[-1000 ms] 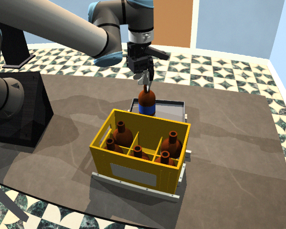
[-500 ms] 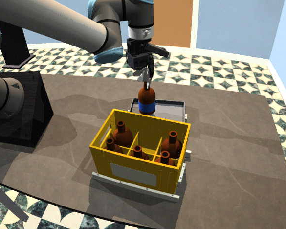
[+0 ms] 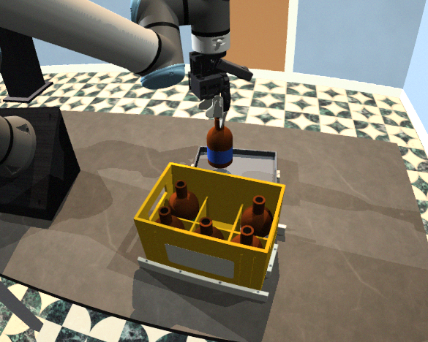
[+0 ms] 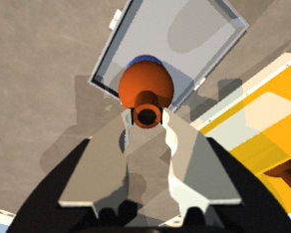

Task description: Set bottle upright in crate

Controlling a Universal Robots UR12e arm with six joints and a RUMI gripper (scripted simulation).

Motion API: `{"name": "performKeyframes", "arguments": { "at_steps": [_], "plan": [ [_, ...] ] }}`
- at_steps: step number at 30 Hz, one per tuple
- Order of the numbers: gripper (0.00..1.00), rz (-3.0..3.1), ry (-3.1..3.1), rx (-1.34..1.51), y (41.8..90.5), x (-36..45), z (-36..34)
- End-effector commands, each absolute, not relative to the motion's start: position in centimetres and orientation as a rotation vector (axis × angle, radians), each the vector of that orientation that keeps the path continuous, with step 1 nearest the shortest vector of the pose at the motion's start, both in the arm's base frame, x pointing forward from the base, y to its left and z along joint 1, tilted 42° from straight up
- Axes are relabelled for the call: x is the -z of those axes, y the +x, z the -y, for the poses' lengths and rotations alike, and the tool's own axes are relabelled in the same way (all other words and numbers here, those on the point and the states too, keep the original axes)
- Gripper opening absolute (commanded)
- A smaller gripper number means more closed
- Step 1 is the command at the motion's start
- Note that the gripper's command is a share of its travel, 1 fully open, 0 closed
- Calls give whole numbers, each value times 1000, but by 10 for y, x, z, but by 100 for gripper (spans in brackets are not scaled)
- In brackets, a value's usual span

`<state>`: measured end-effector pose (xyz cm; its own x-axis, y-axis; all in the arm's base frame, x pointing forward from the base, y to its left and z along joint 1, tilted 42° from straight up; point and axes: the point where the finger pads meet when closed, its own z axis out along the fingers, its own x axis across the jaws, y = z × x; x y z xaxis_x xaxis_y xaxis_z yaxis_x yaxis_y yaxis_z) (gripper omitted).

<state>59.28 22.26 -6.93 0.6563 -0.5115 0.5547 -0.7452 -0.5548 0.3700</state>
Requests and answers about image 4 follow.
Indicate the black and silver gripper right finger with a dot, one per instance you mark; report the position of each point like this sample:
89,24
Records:
203,173

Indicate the yellow bottle crate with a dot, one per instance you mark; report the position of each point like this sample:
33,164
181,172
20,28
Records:
257,131

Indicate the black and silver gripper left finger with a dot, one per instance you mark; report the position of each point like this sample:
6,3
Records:
93,176

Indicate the brown bottle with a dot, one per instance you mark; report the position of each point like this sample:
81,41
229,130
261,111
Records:
146,86
282,170

